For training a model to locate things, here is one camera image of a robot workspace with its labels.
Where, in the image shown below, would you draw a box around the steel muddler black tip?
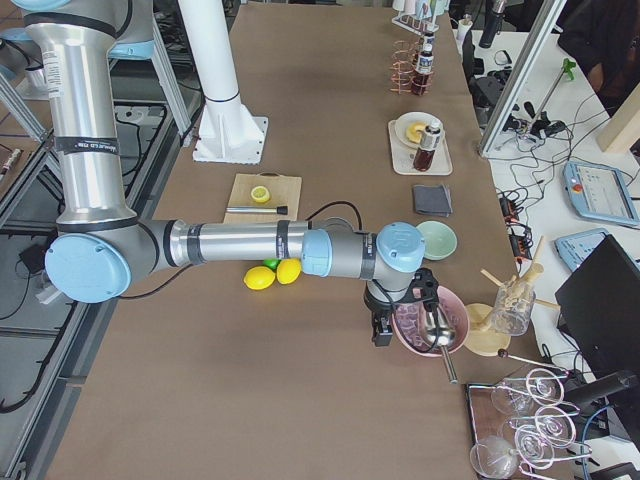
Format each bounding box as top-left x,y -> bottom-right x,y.
226,205 -> 289,215

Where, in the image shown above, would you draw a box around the wine glass upper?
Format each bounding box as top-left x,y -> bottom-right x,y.
491,368 -> 564,415

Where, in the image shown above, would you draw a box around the tea bottle in rack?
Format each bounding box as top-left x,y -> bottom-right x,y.
421,31 -> 435,51
414,44 -> 434,92

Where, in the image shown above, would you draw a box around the cream bunny tray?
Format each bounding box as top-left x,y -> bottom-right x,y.
388,120 -> 453,176

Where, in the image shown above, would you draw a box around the mint green bowl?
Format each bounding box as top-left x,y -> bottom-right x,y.
416,221 -> 458,261

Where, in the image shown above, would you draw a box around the half lemon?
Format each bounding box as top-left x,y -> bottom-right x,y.
250,185 -> 271,204

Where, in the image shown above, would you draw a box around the yellow lemon right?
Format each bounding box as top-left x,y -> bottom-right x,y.
276,258 -> 302,285

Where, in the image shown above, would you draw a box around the aluminium frame post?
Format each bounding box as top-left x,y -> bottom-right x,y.
478,0 -> 566,158

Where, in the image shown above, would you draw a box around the glazed donut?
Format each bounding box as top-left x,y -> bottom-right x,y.
405,122 -> 428,144

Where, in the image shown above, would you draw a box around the blue teach pendant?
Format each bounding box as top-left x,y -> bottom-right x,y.
554,228 -> 610,272
563,161 -> 639,227

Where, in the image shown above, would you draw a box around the steel ice scoop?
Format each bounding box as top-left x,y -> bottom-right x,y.
419,304 -> 458,384

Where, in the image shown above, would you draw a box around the green lime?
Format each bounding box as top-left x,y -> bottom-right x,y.
263,259 -> 280,271

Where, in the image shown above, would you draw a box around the pink bowl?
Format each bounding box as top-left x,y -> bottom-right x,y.
392,286 -> 470,358

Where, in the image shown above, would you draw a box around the glass jar with sticks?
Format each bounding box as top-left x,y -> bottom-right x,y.
488,279 -> 535,336

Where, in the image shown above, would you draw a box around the clear fake ice cubes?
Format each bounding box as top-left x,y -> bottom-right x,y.
394,303 -> 429,353

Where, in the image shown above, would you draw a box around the white wire cup rack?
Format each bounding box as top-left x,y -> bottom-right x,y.
392,0 -> 439,35

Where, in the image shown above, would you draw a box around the wine glass middle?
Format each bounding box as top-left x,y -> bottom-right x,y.
507,406 -> 576,448

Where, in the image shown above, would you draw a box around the tea bottle white cap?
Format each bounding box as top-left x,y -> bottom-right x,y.
413,119 -> 442,172

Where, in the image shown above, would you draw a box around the black monitor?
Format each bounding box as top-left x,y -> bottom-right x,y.
555,235 -> 639,376

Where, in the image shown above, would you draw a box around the wooden mug tree stand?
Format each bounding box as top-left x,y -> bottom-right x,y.
464,236 -> 560,356

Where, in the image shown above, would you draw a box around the clear wine glass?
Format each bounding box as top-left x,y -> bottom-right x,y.
469,435 -> 519,479

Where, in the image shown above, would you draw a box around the wooden cutting board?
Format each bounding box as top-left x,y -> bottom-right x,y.
223,174 -> 302,224

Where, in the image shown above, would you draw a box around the yellow lemon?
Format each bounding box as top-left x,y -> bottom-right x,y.
276,258 -> 302,285
243,266 -> 276,291

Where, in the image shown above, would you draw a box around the yellow lemon left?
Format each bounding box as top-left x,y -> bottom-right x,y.
243,266 -> 276,291

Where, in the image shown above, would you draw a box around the grey folded cloth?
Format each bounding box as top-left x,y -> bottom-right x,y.
412,185 -> 453,217

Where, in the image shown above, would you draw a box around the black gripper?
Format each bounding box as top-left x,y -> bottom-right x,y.
364,267 -> 440,347

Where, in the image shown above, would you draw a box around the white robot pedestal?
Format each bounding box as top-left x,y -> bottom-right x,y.
179,0 -> 268,165

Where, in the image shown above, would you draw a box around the black wooden glass tray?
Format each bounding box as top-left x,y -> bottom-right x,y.
464,383 -> 519,448

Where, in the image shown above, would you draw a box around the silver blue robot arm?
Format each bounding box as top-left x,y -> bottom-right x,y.
20,1 -> 445,346

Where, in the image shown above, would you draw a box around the wine glass lower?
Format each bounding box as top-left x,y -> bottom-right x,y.
514,425 -> 555,470

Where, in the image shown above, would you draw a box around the white plate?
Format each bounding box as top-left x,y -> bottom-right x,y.
394,112 -> 439,149

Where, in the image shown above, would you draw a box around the copper wire bottle rack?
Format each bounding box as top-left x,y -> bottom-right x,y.
389,41 -> 434,96

